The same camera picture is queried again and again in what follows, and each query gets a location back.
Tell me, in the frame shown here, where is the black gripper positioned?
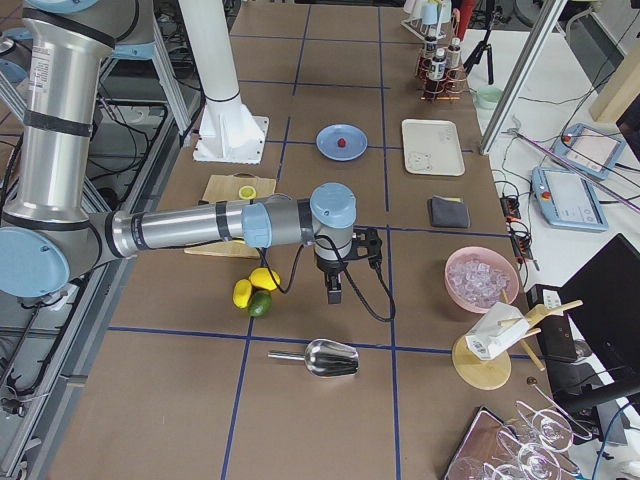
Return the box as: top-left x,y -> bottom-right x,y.
316,259 -> 345,304

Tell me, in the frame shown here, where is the blue round plate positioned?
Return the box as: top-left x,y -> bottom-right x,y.
316,124 -> 368,162

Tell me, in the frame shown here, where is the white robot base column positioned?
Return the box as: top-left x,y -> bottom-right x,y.
179,0 -> 269,164

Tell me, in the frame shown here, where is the metal scoop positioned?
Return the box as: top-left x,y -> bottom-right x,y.
267,339 -> 359,378

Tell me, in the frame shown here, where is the green lime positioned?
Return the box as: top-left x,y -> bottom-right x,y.
247,290 -> 272,318

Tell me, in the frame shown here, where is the yellow lemon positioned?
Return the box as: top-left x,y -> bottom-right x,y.
232,279 -> 253,309
249,267 -> 281,291

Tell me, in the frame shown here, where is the half lemon slice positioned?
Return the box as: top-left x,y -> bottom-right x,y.
238,185 -> 257,200

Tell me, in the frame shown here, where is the pink bowl with ice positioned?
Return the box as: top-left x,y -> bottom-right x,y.
444,246 -> 520,313

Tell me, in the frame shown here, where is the wooden cutting board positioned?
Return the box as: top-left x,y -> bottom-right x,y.
184,174 -> 277,259

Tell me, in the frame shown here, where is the wooden paper towel stand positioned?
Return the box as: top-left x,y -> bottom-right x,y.
452,300 -> 583,390

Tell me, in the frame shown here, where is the cream bear tray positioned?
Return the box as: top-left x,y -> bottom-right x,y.
401,119 -> 465,177

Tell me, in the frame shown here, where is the dark drink bottle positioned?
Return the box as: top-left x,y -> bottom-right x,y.
446,37 -> 461,69
428,48 -> 446,82
422,34 -> 438,60

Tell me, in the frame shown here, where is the green bowl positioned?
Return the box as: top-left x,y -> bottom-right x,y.
474,85 -> 503,110

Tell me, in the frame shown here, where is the blue teach pendant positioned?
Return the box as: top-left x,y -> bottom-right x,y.
552,123 -> 627,180
531,167 -> 609,232

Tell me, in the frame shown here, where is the black tripod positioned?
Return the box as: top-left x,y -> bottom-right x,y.
463,0 -> 502,85

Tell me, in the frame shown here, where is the copper wire bottle rack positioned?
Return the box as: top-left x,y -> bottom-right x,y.
415,35 -> 467,102

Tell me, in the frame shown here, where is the white wire cup rack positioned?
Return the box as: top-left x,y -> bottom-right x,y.
401,0 -> 453,39

